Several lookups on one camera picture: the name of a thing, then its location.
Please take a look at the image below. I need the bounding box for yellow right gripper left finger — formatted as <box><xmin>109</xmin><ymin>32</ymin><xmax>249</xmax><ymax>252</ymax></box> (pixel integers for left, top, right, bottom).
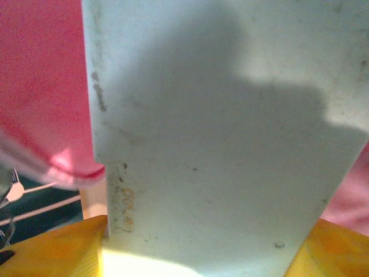
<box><xmin>0</xmin><ymin>215</ymin><xmax>109</xmax><ymax>277</ymax></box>

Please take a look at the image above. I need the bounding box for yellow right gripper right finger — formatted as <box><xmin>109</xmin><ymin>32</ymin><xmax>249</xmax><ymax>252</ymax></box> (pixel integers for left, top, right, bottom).
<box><xmin>284</xmin><ymin>218</ymin><xmax>369</xmax><ymax>277</ymax></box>

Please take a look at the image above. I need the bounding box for pink student backpack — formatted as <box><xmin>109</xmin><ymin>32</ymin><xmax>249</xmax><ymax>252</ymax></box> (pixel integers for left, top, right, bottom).
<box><xmin>0</xmin><ymin>0</ymin><xmax>369</xmax><ymax>235</ymax></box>

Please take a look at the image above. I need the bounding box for pale green pencil case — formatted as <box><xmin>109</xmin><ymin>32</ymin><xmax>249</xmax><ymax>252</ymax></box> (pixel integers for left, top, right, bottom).
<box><xmin>82</xmin><ymin>0</ymin><xmax>369</xmax><ymax>277</ymax></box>

